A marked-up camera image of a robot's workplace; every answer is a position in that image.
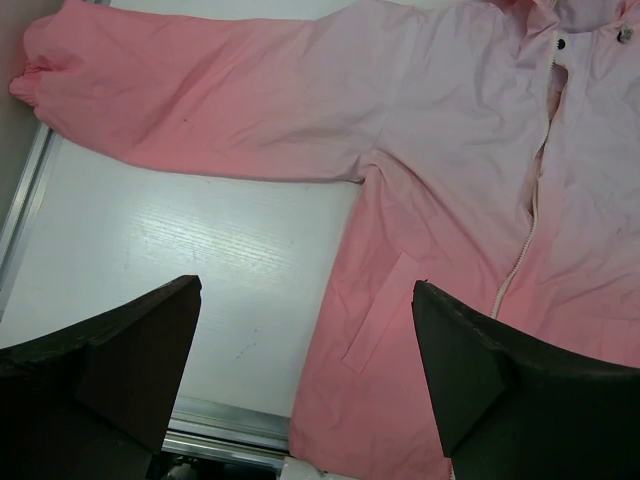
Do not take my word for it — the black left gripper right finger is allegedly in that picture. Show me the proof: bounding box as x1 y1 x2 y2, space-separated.
412 281 639 479

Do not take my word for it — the pink hooded zip jacket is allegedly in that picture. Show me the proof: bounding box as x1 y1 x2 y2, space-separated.
9 1 639 479

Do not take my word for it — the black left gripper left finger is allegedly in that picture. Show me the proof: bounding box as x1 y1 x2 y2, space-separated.
1 275 202 479

